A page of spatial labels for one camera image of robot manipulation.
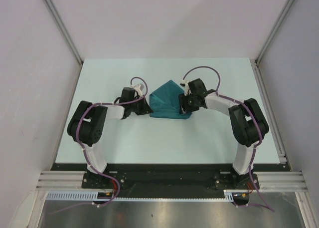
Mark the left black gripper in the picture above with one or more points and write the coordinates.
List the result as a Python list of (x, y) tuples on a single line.
[(147, 110)]

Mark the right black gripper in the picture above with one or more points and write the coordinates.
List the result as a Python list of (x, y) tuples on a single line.
[(184, 107)]

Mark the teal cloth napkin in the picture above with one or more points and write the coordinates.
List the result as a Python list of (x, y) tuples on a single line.
[(164, 102)]

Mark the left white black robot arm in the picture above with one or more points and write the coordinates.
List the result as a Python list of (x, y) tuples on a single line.
[(87, 123)]

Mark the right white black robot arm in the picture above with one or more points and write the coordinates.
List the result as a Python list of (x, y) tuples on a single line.
[(249, 125)]

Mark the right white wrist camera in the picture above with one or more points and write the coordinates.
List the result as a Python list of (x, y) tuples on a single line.
[(185, 85)]

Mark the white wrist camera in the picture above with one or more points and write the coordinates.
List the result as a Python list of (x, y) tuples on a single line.
[(138, 89), (185, 85)]

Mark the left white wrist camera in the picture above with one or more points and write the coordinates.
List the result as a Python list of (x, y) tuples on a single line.
[(138, 89)]

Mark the right aluminium corner post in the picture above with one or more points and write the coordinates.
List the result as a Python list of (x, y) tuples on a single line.
[(274, 30)]

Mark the aluminium corner post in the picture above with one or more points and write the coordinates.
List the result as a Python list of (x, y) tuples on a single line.
[(274, 30), (53, 11)]

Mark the white slotted cable duct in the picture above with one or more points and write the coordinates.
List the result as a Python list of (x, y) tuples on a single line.
[(86, 196)]

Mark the left aluminium corner post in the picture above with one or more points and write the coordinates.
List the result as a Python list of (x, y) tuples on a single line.
[(53, 11)]

